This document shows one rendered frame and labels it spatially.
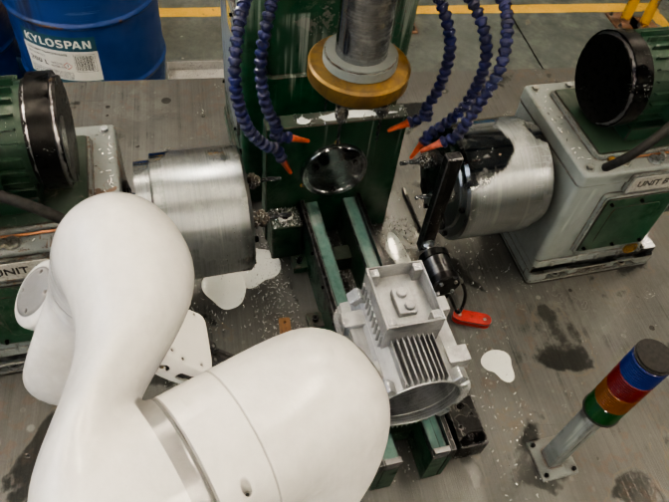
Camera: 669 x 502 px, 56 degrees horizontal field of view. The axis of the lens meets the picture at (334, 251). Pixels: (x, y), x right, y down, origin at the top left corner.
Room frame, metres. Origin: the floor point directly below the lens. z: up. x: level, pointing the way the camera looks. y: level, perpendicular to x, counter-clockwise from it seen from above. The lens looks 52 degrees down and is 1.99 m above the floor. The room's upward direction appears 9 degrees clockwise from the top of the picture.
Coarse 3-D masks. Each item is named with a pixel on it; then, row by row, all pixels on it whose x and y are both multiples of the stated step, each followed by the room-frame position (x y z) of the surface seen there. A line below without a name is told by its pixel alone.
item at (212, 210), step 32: (160, 160) 0.80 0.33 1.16; (192, 160) 0.81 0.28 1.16; (224, 160) 0.82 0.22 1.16; (160, 192) 0.73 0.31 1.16; (192, 192) 0.74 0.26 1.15; (224, 192) 0.76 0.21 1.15; (192, 224) 0.70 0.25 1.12; (224, 224) 0.71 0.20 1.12; (256, 224) 0.77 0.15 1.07; (192, 256) 0.67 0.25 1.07; (224, 256) 0.69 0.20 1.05
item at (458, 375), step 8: (352, 296) 0.62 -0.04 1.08; (360, 296) 0.62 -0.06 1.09; (352, 304) 0.61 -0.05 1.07; (456, 368) 0.51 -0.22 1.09; (456, 376) 0.50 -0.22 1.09; (464, 376) 0.50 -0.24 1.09; (384, 384) 0.46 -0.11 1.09; (392, 384) 0.47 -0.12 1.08; (392, 392) 0.45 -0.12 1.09; (448, 408) 0.50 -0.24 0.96
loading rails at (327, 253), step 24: (312, 216) 0.94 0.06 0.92; (360, 216) 0.96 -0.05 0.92; (312, 240) 0.86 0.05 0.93; (360, 240) 0.89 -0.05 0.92; (312, 264) 0.84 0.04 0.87; (336, 264) 0.81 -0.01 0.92; (360, 264) 0.85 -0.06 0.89; (384, 264) 0.82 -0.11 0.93; (312, 288) 0.82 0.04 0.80; (336, 288) 0.75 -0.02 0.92; (360, 288) 0.82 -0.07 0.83; (408, 432) 0.50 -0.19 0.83; (432, 432) 0.47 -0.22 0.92; (384, 456) 0.42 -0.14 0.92; (432, 456) 0.43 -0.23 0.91; (384, 480) 0.40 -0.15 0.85
